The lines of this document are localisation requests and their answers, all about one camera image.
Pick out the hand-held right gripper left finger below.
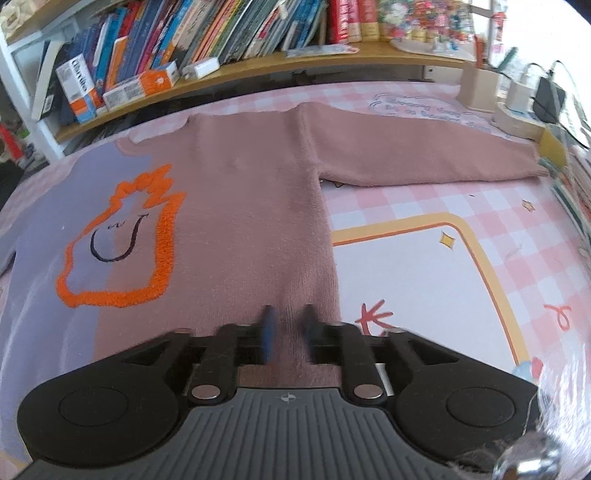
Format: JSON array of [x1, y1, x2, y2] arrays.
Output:
[[120, 305, 279, 403]]

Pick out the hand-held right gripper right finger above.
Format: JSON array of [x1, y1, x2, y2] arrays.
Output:
[[300, 305, 458, 402]]

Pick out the pink and purple sweater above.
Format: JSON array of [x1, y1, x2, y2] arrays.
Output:
[[0, 102, 550, 388]]

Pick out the pink checkered printed mat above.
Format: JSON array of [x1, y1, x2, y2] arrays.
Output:
[[0, 80, 591, 472]]

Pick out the shiny metal knob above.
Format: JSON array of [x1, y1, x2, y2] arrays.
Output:
[[492, 433, 563, 480]]

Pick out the wooden bookshelf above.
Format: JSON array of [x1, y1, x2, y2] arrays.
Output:
[[0, 0, 472, 162]]

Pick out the white tube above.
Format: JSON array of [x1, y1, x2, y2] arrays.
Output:
[[182, 56, 222, 80]]

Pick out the light printed paper sheet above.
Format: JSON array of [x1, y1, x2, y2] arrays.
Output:
[[285, 43, 362, 59]]

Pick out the long white orange box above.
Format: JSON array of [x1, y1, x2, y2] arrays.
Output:
[[102, 60, 181, 112]]

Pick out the white power strip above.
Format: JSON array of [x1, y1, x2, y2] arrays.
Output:
[[491, 102, 549, 142]]

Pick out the beige pen holder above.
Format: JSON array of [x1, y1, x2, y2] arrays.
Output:
[[459, 62, 502, 114]]

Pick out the white blue orange box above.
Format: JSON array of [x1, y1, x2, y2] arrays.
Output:
[[55, 53, 108, 125]]

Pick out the white plug adapter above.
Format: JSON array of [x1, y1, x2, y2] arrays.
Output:
[[508, 80, 533, 114]]

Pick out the row of colourful books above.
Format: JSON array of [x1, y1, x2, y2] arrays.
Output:
[[32, 0, 384, 123]]

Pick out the group of colourful toy figures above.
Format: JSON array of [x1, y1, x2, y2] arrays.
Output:
[[379, 0, 477, 55]]

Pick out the black power adapter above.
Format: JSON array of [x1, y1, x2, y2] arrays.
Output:
[[534, 76, 567, 124]]

